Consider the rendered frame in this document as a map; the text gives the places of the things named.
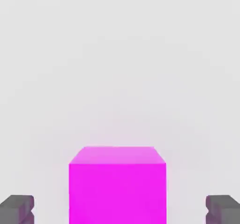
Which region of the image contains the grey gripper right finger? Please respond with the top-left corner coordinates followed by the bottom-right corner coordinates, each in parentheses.
top-left (205, 194), bottom-right (240, 224)

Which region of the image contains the small magenta cube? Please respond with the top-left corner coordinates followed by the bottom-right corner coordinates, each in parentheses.
top-left (68, 146), bottom-right (167, 224)

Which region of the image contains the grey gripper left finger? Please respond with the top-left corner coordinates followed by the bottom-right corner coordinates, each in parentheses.
top-left (0, 194), bottom-right (35, 224)

